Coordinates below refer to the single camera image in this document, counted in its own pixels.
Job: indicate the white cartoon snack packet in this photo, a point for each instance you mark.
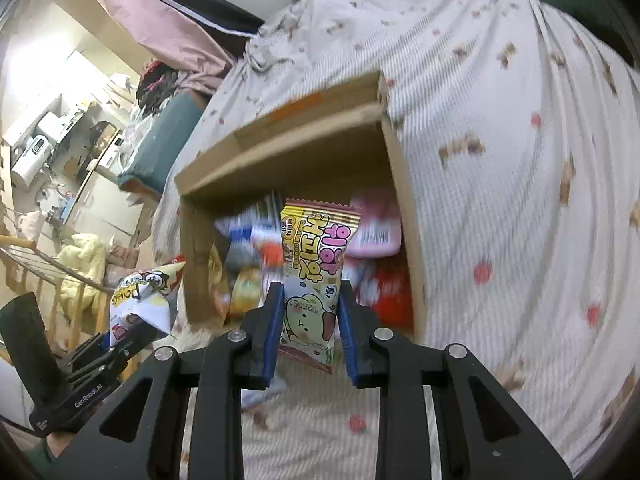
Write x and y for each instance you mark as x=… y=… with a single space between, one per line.
x=145 y=292

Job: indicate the blue and white snack packet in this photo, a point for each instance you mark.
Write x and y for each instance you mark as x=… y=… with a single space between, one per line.
x=247 y=232

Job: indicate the pink cloth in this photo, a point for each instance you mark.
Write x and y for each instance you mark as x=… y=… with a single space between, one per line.
x=165 y=25

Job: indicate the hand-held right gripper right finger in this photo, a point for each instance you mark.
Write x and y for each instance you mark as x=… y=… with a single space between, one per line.
x=349 y=340

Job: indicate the wooden rack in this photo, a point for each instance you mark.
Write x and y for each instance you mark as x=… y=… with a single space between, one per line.
x=30 y=260

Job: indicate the dark clothes pile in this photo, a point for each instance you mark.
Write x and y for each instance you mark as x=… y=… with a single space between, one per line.
x=157 y=85

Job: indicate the red snack packet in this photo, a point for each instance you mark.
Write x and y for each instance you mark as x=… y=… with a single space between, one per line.
x=390 y=295

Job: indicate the teal folded mattress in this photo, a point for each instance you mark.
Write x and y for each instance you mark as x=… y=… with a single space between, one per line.
x=160 y=145

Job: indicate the yellow and pink snack packet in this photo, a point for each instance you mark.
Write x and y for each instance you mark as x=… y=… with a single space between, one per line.
x=315 y=260

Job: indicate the pale yellow cloth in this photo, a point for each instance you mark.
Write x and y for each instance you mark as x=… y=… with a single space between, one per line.
x=82 y=270

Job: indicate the white kitchen appliance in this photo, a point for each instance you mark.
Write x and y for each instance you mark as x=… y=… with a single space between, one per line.
x=30 y=160

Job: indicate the printed bed blanket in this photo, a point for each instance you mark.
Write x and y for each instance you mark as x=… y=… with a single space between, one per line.
x=500 y=185

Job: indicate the brown cardboard box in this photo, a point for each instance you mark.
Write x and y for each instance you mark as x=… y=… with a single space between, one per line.
x=320 y=160

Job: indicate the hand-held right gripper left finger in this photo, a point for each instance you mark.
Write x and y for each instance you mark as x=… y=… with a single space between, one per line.
x=274 y=340

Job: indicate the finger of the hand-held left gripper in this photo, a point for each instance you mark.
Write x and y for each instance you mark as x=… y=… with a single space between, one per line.
x=140 y=340
x=95 y=355

